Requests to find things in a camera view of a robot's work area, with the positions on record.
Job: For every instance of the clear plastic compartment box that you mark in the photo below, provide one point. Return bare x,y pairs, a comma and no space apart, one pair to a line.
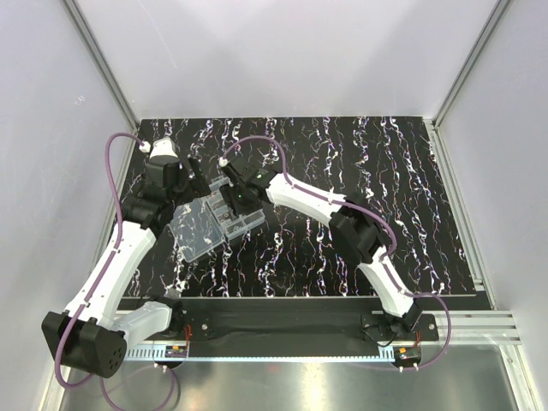
206,223

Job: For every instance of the right aluminium frame post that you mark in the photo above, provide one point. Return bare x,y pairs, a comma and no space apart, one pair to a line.
490,26

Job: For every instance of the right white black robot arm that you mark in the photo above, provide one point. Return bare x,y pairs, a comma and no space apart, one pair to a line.
356,232

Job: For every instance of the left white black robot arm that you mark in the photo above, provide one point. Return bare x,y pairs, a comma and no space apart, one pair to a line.
87,335

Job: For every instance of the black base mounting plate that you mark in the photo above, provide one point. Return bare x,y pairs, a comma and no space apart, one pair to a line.
215,317

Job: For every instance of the aluminium frame post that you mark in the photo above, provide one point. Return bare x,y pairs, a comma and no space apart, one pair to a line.
490,26
84,29

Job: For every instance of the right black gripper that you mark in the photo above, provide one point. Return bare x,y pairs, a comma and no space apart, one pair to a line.
239,199

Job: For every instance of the left aluminium frame post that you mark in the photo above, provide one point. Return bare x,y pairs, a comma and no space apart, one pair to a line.
84,29

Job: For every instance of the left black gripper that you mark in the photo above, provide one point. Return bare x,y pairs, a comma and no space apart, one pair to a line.
191,175

